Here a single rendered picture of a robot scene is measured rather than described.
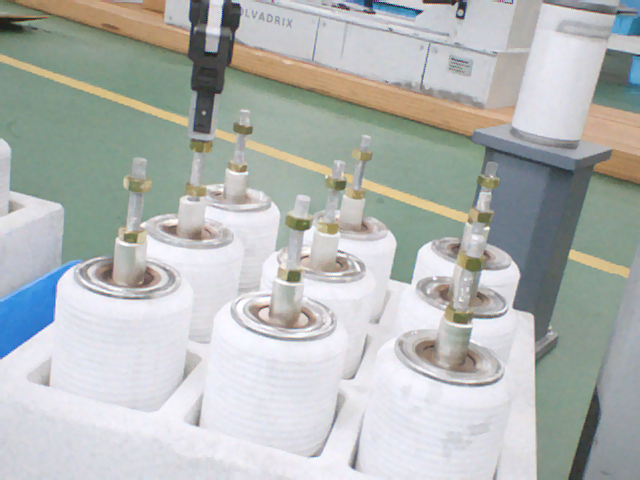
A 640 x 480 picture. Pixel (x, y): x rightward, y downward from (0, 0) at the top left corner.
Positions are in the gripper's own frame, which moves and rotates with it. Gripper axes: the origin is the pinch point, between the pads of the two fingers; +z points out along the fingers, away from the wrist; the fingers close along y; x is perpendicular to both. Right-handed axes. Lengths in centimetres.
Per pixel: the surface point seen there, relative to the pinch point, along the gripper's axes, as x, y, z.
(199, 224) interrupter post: -0.7, -0.8, 9.3
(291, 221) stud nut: -6.5, -15.7, 3.2
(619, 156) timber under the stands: -119, 159, 30
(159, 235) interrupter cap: 2.4, -2.6, 10.0
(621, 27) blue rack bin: -233, 422, 6
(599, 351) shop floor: -62, 40, 36
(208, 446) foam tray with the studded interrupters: -2.8, -21.0, 17.5
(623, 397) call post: -37.5, -9.1, 17.3
